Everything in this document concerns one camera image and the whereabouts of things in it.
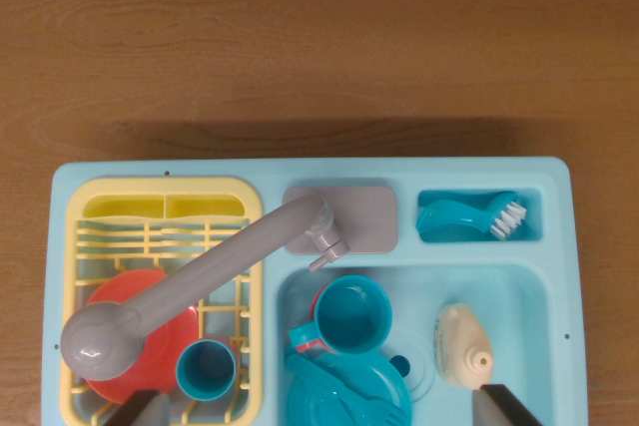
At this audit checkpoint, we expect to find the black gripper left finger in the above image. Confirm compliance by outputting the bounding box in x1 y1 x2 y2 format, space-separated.
103 388 171 426

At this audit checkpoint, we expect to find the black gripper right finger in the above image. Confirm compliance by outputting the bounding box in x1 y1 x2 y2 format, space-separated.
471 383 543 426

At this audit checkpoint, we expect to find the yellow dish rack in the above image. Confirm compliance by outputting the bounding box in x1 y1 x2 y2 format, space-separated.
59 176 265 426

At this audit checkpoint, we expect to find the grey toy faucet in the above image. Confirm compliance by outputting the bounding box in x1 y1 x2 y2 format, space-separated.
59 194 351 381

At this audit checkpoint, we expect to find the red plate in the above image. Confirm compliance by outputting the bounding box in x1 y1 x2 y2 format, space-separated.
84 268 201 405

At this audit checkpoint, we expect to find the teal plate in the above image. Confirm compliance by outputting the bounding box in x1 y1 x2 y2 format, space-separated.
285 348 413 426

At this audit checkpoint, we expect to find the light blue toy sink unit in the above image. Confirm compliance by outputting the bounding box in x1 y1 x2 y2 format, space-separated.
42 156 590 426

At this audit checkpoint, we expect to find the teal dish brush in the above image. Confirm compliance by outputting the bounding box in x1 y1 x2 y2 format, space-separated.
416 191 530 240

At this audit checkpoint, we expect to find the teal cup without handle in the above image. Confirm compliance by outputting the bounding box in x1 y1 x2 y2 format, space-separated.
175 338 237 402

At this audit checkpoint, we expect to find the red cup with handle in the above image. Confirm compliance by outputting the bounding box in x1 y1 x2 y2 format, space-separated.
294 278 330 353

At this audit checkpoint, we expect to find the teal cup with handle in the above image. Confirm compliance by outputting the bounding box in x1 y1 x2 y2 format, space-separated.
288 274 393 355

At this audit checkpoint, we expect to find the cream detergent bottle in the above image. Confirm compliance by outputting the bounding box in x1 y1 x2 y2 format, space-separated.
432 302 496 389

